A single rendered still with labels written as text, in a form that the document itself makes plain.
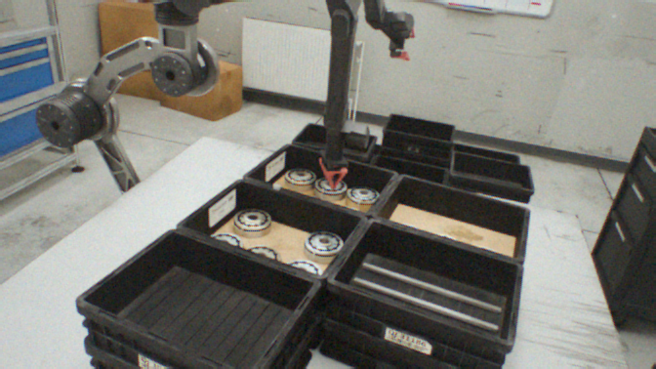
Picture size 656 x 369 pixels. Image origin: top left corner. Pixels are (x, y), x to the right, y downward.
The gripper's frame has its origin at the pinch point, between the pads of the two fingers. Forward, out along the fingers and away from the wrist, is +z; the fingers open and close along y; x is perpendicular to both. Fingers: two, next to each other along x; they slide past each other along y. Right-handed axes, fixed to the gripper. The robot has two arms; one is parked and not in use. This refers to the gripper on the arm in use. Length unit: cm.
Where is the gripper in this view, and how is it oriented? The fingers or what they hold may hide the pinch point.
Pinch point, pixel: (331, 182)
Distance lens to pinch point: 158.1
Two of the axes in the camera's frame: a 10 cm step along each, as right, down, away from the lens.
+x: -9.6, 0.5, -2.9
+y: -2.8, -4.8, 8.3
